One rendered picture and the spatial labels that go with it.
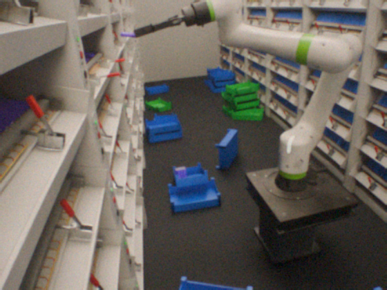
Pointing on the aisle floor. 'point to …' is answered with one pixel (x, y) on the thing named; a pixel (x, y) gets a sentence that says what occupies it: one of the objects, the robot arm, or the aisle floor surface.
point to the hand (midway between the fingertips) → (143, 31)
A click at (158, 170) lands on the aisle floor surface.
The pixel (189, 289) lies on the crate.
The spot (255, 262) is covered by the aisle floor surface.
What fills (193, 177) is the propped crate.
